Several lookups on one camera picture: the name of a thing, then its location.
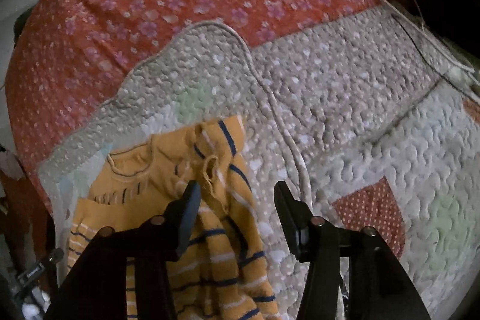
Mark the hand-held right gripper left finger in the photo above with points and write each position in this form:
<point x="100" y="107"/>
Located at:
<point x="188" y="220"/>

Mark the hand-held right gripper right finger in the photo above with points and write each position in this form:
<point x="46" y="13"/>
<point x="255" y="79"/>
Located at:
<point x="288" y="222"/>

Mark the yellow striped sweater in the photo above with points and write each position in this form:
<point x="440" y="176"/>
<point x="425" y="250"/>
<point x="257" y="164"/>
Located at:
<point x="232" y="230"/>

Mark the white quilted blanket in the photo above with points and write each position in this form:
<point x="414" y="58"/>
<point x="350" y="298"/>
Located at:
<point x="337" y="98"/>

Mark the white crumpled cloth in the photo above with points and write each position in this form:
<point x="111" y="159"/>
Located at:
<point x="8" y="163"/>

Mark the red floral bed sheet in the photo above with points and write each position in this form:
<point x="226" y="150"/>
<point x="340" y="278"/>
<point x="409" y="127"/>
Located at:
<point x="131" y="5"/>

